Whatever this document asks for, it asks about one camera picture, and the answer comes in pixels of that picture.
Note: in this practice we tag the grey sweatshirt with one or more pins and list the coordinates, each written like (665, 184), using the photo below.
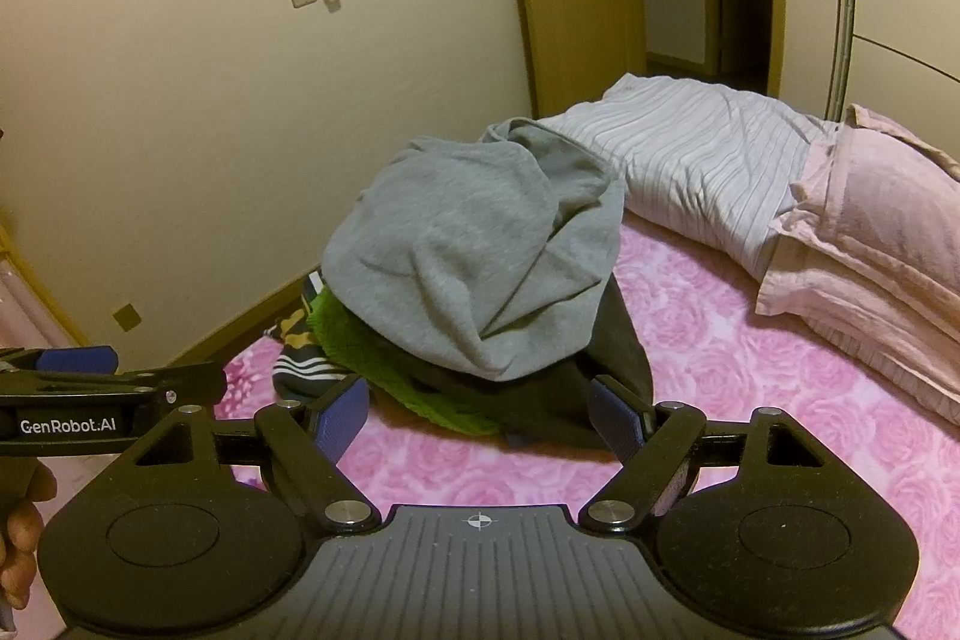
(450, 250)

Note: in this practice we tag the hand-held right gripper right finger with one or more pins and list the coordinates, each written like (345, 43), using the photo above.
(616, 422)

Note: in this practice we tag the green fuzzy cloth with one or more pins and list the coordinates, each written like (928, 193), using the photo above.
(341, 332)

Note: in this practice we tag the person's left hand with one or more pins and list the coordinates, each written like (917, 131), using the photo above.
(22, 527)

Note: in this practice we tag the pink rose blanket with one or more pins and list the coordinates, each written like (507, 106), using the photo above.
(712, 347)

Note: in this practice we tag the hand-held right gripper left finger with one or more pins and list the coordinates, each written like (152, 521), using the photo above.
(343, 419)

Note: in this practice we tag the black white striped garment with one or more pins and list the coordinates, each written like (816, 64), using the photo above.
(300, 376)

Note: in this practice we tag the wooden skirting board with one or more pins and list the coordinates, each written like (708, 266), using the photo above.
(247, 317)

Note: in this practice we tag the dark olive garment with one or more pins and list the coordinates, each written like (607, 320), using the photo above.
(570, 396)

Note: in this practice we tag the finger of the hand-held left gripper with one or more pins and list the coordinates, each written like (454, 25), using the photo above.
(75, 359)

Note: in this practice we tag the grey striped quilt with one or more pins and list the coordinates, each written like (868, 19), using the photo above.
(697, 160)

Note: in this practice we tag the low beige wall socket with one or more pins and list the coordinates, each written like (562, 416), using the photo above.
(127, 316)

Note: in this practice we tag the pink pillow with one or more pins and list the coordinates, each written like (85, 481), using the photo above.
(885, 197)

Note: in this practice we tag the folded beige and grey clothes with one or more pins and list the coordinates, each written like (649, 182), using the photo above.
(862, 344)

